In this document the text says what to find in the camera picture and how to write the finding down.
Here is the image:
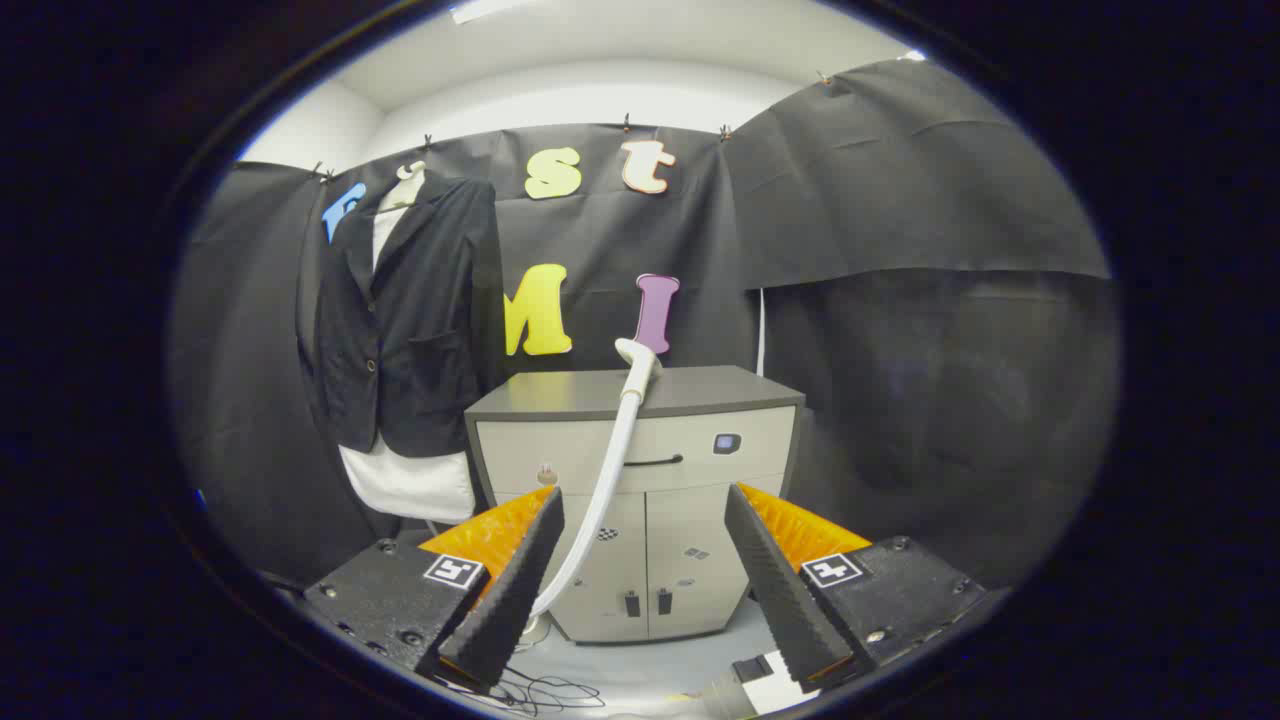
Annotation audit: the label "long ceiling light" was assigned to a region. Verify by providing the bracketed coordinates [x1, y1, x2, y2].
[450, 0, 541, 24]

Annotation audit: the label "white and black floor device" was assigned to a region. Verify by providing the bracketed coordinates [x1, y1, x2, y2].
[700, 653, 806, 719]

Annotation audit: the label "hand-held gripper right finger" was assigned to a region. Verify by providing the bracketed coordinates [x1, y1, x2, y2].
[724, 482, 991, 693]

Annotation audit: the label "black floor cables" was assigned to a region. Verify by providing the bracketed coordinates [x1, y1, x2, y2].
[440, 665, 607, 717]

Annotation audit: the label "black suit jacket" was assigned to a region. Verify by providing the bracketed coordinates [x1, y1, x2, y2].
[297, 175, 504, 459]

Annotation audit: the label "grey cabinet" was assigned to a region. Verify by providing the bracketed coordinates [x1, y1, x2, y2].
[464, 365, 807, 644]

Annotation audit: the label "black backdrop cloth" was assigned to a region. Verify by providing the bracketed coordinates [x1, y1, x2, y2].
[170, 58, 1119, 601]

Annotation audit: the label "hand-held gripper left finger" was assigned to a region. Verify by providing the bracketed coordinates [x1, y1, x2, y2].
[303, 486, 567, 691]

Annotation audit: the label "white garment steamer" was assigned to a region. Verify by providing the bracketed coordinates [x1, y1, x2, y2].
[520, 338, 663, 641]

